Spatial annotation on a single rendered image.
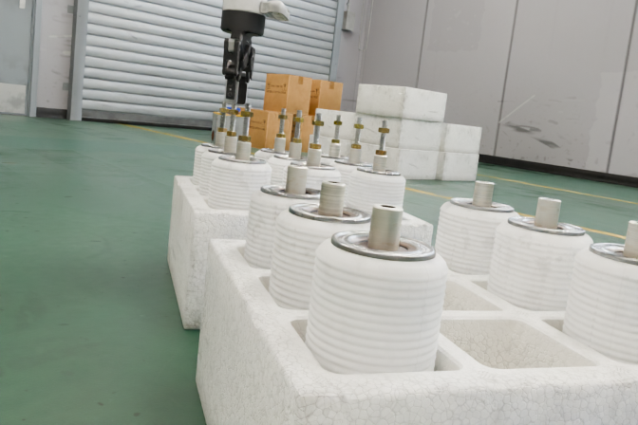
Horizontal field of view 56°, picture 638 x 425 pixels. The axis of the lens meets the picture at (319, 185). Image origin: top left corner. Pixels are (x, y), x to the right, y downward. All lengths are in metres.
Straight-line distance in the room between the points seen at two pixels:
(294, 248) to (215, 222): 0.39
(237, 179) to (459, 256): 0.37
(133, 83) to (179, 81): 0.50
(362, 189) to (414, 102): 2.64
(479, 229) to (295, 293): 0.27
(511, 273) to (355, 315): 0.26
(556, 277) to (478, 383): 0.23
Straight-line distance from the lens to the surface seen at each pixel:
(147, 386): 0.77
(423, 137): 3.73
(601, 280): 0.54
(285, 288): 0.53
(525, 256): 0.62
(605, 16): 6.32
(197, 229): 0.89
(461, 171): 4.05
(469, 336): 0.56
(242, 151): 0.95
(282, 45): 7.20
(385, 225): 0.43
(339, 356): 0.42
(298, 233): 0.51
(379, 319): 0.40
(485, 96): 6.81
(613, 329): 0.55
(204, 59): 6.64
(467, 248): 0.72
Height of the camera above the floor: 0.34
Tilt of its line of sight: 7 degrees down
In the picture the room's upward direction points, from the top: 7 degrees clockwise
